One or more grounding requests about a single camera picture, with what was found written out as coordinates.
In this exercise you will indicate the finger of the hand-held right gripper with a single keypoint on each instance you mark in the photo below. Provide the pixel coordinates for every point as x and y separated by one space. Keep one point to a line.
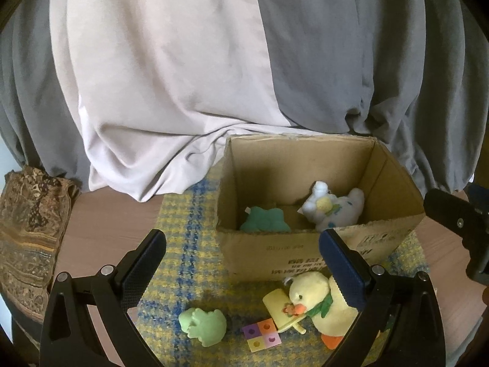
447 210

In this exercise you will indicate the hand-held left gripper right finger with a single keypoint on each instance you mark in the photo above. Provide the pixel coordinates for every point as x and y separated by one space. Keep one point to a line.
338 262

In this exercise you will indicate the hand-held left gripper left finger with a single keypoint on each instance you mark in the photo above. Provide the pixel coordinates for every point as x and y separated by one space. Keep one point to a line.
147 254

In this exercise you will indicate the brown cardboard box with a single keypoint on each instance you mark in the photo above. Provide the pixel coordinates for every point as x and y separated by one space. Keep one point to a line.
267 252

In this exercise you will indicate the yellow and blue woven mat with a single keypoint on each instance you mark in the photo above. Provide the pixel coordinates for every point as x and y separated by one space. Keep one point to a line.
179 237

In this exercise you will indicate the yellow duck plush toy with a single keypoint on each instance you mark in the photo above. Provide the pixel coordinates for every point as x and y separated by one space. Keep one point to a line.
307 290

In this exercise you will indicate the white plush toy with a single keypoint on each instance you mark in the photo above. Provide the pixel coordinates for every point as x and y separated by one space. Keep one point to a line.
340 210

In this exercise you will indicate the dark green plush toy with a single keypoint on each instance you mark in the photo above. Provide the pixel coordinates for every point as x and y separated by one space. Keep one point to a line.
263 221

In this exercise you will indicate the light green frog toy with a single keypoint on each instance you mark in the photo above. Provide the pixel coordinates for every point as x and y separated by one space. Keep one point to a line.
202 325

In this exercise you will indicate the four-colour square toy tile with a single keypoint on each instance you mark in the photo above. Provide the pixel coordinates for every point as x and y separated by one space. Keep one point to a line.
261 336

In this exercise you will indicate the brown patterned cloth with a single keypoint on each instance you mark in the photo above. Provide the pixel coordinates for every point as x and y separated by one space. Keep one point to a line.
26 229

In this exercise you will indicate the beige cloth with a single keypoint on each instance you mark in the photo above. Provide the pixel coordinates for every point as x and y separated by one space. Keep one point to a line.
152 65

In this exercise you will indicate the grey cloth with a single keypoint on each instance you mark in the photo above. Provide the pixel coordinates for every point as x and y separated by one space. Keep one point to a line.
324 46

